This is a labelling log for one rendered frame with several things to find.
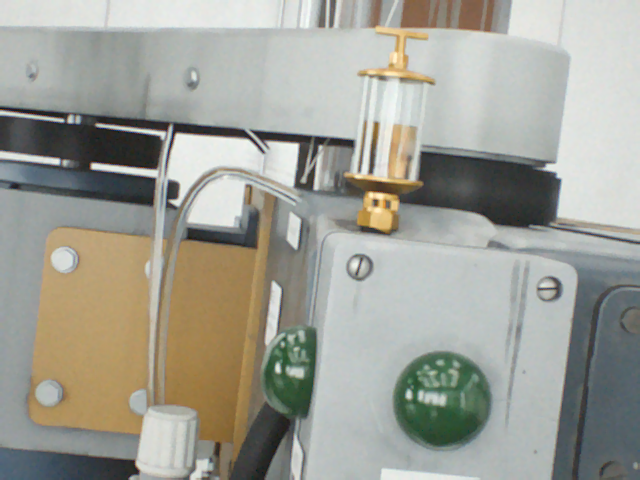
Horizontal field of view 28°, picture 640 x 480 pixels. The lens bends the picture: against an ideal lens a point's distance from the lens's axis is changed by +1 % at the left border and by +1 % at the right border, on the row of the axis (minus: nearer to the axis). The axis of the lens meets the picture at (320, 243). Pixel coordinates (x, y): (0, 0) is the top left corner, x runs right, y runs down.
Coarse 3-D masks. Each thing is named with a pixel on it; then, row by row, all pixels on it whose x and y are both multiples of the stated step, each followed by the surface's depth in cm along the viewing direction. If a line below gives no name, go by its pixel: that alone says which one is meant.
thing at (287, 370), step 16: (288, 336) 39; (304, 336) 39; (272, 352) 39; (288, 352) 39; (304, 352) 38; (272, 368) 39; (288, 368) 38; (304, 368) 38; (272, 384) 39; (288, 384) 38; (304, 384) 38; (272, 400) 39; (288, 400) 39; (304, 400) 38; (288, 416) 39; (304, 416) 39
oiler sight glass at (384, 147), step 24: (360, 96) 45; (384, 96) 44; (408, 96) 44; (360, 120) 45; (384, 120) 44; (408, 120) 45; (360, 144) 45; (384, 144) 45; (408, 144) 45; (360, 168) 45; (384, 168) 45; (408, 168) 45
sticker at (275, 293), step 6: (276, 288) 56; (270, 294) 59; (276, 294) 56; (270, 300) 59; (276, 300) 55; (270, 306) 58; (276, 306) 55; (270, 312) 58; (276, 312) 55; (270, 318) 58; (276, 318) 54; (270, 324) 57; (276, 324) 54; (270, 330) 57; (270, 336) 56
